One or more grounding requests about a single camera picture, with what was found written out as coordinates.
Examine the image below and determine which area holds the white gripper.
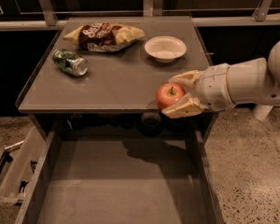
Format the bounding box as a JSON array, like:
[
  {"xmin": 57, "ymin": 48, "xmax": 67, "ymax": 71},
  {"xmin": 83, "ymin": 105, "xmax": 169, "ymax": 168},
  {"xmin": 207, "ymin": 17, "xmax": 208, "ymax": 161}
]
[{"xmin": 161, "ymin": 63, "xmax": 235, "ymax": 119}]

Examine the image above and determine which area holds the red apple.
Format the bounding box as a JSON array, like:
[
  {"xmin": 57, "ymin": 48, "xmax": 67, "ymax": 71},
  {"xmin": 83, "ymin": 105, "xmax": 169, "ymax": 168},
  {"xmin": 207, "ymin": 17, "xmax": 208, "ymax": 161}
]
[{"xmin": 156, "ymin": 82, "xmax": 186, "ymax": 110}]

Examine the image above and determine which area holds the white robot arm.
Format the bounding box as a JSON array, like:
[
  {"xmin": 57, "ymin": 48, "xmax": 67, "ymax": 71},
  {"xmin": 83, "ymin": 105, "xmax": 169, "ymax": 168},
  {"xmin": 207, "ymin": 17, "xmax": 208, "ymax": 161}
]
[{"xmin": 161, "ymin": 41, "xmax": 280, "ymax": 119}]

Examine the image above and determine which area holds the grey counter cabinet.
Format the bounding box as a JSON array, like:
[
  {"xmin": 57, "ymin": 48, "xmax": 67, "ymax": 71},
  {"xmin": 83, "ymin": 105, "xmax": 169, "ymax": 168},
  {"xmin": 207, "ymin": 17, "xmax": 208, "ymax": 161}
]
[{"xmin": 17, "ymin": 16, "xmax": 211, "ymax": 135}]

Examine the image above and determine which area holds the open grey top drawer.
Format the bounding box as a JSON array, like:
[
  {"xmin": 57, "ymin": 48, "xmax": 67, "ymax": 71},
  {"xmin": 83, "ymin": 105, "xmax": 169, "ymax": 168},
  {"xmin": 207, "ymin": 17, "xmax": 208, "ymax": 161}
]
[{"xmin": 15, "ymin": 133, "xmax": 224, "ymax": 224}]

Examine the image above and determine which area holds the white paper bowl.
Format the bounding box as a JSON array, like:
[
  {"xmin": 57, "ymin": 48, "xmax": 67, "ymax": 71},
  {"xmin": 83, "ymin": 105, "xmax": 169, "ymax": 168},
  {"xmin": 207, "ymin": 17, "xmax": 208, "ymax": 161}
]
[{"xmin": 145, "ymin": 36, "xmax": 187, "ymax": 63}]

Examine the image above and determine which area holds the yellow brown chip bag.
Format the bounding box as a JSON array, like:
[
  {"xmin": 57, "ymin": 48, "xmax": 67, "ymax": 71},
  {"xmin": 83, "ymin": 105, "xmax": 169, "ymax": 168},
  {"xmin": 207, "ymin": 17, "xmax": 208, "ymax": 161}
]
[{"xmin": 63, "ymin": 22, "xmax": 145, "ymax": 53}]

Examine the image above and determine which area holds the green soda can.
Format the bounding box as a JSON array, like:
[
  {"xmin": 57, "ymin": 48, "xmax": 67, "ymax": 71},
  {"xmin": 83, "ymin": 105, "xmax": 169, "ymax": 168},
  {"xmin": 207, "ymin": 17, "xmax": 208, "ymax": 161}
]
[{"xmin": 52, "ymin": 49, "xmax": 88, "ymax": 77}]

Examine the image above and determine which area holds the clear plastic storage bin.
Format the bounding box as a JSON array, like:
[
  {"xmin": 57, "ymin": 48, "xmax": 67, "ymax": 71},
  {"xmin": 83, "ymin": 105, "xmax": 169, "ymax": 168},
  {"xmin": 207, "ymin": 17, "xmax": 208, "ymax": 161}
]
[{"xmin": 0, "ymin": 128, "xmax": 45, "ymax": 204}]

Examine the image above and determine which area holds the metal railing frame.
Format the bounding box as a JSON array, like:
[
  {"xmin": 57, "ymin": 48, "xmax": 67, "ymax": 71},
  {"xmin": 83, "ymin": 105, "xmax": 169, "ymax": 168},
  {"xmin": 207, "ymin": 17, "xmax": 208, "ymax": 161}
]
[{"xmin": 0, "ymin": 0, "xmax": 280, "ymax": 31}]

